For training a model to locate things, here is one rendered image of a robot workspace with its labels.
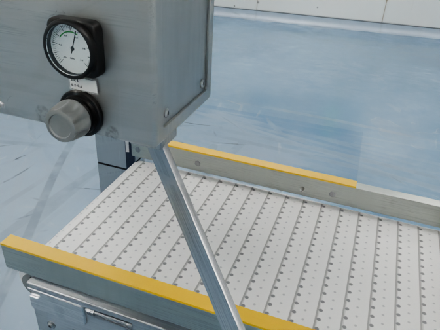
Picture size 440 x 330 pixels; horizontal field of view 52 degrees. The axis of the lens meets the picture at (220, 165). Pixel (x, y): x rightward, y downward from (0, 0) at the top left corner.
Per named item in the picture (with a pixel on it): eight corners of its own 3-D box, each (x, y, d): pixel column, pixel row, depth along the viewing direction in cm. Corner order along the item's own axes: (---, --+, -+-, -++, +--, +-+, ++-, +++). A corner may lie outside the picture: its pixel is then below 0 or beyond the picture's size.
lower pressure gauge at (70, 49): (46, 75, 29) (36, 15, 27) (59, 69, 30) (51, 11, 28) (95, 84, 28) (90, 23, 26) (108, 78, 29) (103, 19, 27)
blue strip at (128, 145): (129, 226, 80) (122, 125, 70) (131, 224, 81) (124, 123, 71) (137, 229, 80) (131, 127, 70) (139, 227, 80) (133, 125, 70)
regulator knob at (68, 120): (41, 144, 30) (31, 84, 28) (65, 129, 32) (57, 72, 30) (84, 154, 29) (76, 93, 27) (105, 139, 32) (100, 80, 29)
